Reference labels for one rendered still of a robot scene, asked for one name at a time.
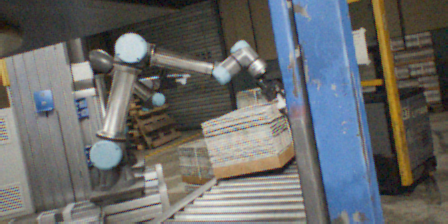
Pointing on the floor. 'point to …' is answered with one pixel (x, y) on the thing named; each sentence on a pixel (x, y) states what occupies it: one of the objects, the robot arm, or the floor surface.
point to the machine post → (323, 97)
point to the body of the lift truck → (423, 151)
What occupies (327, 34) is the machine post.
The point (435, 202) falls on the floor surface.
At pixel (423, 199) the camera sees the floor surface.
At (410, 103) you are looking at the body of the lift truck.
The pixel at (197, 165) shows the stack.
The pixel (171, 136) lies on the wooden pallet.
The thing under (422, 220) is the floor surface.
